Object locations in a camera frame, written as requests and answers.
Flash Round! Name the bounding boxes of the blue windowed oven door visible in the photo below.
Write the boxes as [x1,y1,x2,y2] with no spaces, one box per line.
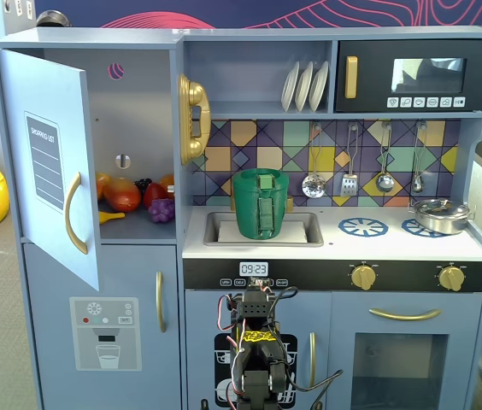
[331,291,482,410]

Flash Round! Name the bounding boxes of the blue shopping list cabinet door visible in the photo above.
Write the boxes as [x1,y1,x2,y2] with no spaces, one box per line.
[0,47,102,292]

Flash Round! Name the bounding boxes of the green plastic cup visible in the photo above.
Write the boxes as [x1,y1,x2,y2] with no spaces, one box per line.
[231,167,291,241]

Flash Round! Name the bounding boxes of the metal skimmer spoon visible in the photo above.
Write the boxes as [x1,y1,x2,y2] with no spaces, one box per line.
[301,123,327,200]

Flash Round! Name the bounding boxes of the round orange toy fruit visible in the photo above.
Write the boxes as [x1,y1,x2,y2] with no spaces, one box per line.
[157,173,176,194]

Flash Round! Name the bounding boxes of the purple toy grapes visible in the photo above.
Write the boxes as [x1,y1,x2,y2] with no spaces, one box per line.
[147,197,176,225]

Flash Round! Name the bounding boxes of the grey toy sink basin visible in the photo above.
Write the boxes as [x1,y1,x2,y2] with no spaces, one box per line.
[203,210,325,249]

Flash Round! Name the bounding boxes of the red toy strawberry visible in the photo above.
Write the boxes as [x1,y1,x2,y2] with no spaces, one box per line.
[143,181,170,211]

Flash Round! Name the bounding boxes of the gold toy telephone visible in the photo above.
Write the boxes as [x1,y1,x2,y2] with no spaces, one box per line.
[177,73,213,167]

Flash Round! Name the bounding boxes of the metal slotted spatula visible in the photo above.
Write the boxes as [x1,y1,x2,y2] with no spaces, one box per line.
[339,122,360,198]

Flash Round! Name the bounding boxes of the orange red toy mango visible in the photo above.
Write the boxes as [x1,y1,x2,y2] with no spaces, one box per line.
[103,176,143,213]

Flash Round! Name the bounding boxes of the white toy plate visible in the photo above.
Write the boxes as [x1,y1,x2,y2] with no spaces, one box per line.
[294,61,315,114]
[280,61,301,114]
[309,61,330,114]

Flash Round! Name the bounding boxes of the yellow toy banana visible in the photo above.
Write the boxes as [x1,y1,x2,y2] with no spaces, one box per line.
[97,209,126,226]

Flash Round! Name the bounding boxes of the gold stove knob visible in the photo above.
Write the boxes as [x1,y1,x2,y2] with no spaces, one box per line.
[438,264,466,293]
[350,263,377,292]

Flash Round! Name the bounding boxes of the orange toy fruit with yellow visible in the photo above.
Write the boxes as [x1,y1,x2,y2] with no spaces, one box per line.
[95,171,112,202]

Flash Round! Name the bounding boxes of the metal ladle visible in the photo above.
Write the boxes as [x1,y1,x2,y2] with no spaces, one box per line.
[374,120,397,194]

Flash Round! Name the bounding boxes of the metal serving spoon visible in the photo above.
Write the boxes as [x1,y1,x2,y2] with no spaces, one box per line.
[409,120,428,195]

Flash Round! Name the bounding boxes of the black toy microwave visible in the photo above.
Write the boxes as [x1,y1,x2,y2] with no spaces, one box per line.
[335,38,482,114]

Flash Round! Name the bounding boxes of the steel pot lid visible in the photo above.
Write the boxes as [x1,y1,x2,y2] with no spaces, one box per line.
[413,197,470,220]

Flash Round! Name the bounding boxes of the steel toy pot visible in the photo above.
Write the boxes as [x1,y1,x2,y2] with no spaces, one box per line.
[408,197,478,237]

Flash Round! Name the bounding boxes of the black round background object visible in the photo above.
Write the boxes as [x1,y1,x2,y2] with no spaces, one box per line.
[35,9,72,28]

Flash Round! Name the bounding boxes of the red white black servo wire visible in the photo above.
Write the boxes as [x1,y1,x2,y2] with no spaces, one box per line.
[215,294,244,398]

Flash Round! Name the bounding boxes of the gold straight fridge door handle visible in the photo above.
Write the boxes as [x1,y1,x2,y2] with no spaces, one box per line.
[155,270,168,334]

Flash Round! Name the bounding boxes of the black cable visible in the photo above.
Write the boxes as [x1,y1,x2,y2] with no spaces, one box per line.
[285,368,345,410]
[21,242,183,410]

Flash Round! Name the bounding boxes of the gold microwave handle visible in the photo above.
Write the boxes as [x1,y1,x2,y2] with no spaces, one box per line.
[344,55,359,100]

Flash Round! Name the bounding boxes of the gold dishwasher door handle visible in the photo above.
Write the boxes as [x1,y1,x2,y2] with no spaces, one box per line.
[308,331,318,390]

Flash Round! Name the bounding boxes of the gold curved cabinet door handle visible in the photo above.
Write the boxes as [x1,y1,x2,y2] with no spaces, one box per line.
[64,171,90,256]

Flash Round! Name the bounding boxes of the gold oven door handle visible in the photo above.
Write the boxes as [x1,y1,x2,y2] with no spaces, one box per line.
[368,307,443,322]

